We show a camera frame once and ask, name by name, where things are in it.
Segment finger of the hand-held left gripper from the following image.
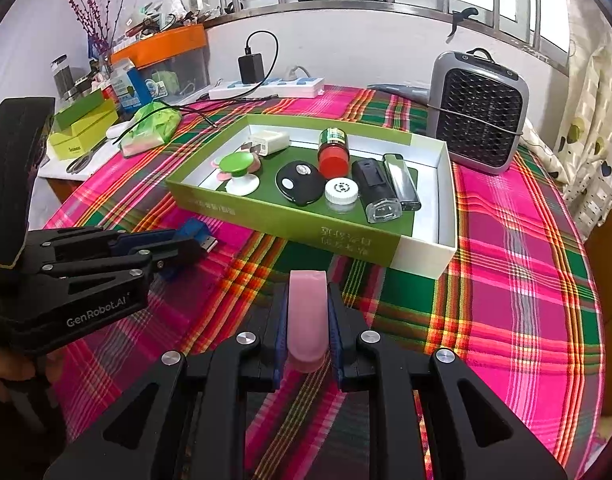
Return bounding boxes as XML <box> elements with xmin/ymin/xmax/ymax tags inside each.
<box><xmin>26</xmin><ymin>227</ymin><xmax>180</xmax><ymax>262</ymax></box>
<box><xmin>40</xmin><ymin>238</ymin><xmax>203</xmax><ymax>294</ymax></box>

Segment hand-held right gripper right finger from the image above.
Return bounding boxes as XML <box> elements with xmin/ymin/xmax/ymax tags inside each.
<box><xmin>327</xmin><ymin>282</ymin><xmax>569</xmax><ymax>480</ymax></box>

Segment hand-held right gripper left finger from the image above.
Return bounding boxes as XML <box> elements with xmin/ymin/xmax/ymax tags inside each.
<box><xmin>43</xmin><ymin>290</ymin><xmax>291</xmax><ymax>480</ymax></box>

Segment blue usb adapter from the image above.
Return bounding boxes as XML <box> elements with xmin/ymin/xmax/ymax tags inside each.
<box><xmin>161</xmin><ymin>217</ymin><xmax>219</xmax><ymax>281</ymax></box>

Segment pink clip with pale oval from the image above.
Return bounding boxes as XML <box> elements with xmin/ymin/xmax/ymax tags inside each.
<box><xmin>212</xmin><ymin>152</ymin><xmax>263</xmax><ymax>183</ymax></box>

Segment green and white knob stand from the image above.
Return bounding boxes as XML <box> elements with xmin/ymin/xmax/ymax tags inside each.
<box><xmin>218</xmin><ymin>152</ymin><xmax>261</xmax><ymax>196</ymax></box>

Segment green and white cardboard box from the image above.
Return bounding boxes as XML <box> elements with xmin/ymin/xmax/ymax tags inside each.
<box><xmin>165</xmin><ymin>114</ymin><xmax>459</xmax><ymax>278</ymax></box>

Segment small white round jar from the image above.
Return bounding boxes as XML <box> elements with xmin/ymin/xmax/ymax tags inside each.
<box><xmin>324</xmin><ymin>178</ymin><xmax>359</xmax><ymax>213</ymax></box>

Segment black oval device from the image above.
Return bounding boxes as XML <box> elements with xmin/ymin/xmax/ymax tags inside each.
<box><xmin>276</xmin><ymin>160</ymin><xmax>327</xmax><ymax>207</ymax></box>

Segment white charger plug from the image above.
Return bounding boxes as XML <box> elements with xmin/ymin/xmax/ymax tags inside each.
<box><xmin>238</xmin><ymin>130</ymin><xmax>291</xmax><ymax>157</ymax></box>

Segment black case with clear end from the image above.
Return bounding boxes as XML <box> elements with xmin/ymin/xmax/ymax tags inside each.
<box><xmin>352</xmin><ymin>158</ymin><xmax>403</xmax><ymax>223</ymax></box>

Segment silver lighter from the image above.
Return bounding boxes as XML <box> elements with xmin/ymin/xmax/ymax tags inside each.
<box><xmin>383</xmin><ymin>154</ymin><xmax>421</xmax><ymax>211</ymax></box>

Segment brown bottle with red cap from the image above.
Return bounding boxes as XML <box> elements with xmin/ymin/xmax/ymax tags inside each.
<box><xmin>318</xmin><ymin>128</ymin><xmax>353</xmax><ymax>179</ymax></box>

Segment person's left hand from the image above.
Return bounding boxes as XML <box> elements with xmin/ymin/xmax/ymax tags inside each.
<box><xmin>0</xmin><ymin>352</ymin><xmax>64</xmax><ymax>402</ymax></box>

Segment scissors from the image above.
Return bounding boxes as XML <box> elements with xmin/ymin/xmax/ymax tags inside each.
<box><xmin>66</xmin><ymin>137</ymin><xmax>117</xmax><ymax>175</ymax></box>

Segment green tissue packet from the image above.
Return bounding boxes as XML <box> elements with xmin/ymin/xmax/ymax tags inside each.
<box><xmin>118</xmin><ymin>101</ymin><xmax>183</xmax><ymax>157</ymax></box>

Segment yellow green box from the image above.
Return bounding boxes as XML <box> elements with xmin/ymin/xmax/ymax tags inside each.
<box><xmin>47</xmin><ymin>100</ymin><xmax>119</xmax><ymax>161</ymax></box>

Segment dark green box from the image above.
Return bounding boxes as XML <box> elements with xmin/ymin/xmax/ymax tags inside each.
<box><xmin>53</xmin><ymin>89</ymin><xmax>107</xmax><ymax>131</ymax></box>

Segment blue carton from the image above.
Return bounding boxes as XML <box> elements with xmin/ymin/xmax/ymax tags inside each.
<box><xmin>111</xmin><ymin>60</ymin><xmax>152</xmax><ymax>111</ymax></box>

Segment dark glass jar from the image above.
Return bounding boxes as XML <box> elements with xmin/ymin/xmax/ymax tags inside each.
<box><xmin>50</xmin><ymin>55</ymin><xmax>77</xmax><ymax>101</ymax></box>

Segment pink green plaid blanket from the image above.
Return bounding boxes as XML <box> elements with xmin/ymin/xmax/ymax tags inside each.
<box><xmin>41</xmin><ymin>85</ymin><xmax>606</xmax><ymax>480</ymax></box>

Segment black power adapter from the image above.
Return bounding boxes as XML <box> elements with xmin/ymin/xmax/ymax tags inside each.
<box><xmin>238</xmin><ymin>52</ymin><xmax>265</xmax><ymax>83</ymax></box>

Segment orange lid storage bin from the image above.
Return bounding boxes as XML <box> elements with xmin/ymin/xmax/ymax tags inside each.
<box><xmin>108</xmin><ymin>24</ymin><xmax>209</xmax><ymax>96</ymax></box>

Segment white power strip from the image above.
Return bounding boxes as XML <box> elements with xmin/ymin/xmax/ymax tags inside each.
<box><xmin>208</xmin><ymin>77</ymin><xmax>325</xmax><ymax>100</ymax></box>

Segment purple flower branches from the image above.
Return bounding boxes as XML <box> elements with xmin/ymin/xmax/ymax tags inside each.
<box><xmin>60</xmin><ymin>0</ymin><xmax>132</xmax><ymax>56</ymax></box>

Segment grey space heater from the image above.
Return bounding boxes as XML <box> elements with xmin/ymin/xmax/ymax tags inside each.
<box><xmin>428</xmin><ymin>49</ymin><xmax>529</xmax><ymax>176</ymax></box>

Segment cream heart print curtain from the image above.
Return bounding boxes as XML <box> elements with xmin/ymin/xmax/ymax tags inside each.
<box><xmin>556</xmin><ymin>25</ymin><xmax>612</xmax><ymax>226</ymax></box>

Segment black hook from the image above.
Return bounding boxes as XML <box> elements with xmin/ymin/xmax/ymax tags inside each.
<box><xmin>448</xmin><ymin>7</ymin><xmax>479</xmax><ymax>38</ymax></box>

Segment black loose cable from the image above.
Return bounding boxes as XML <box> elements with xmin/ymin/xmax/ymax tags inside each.
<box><xmin>168</xmin><ymin>92</ymin><xmax>279</xmax><ymax>128</ymax></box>

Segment black adapter cable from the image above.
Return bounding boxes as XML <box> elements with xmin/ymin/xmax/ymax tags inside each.
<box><xmin>243</xmin><ymin>31</ymin><xmax>280</xmax><ymax>83</ymax></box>

